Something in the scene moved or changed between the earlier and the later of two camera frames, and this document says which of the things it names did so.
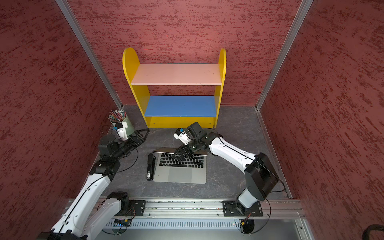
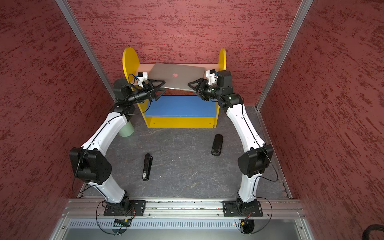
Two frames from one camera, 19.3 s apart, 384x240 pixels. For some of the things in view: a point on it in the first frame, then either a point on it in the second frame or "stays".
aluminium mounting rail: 202,209 stays
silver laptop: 191,170 to 176,76
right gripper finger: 181,153 to 199,85
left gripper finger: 140,135 to 150,81
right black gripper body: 194,145 to 214,92
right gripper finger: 188,150 to 203,93
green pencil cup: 130,129 stays
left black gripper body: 125,148 to 145,93
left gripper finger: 137,137 to 158,91
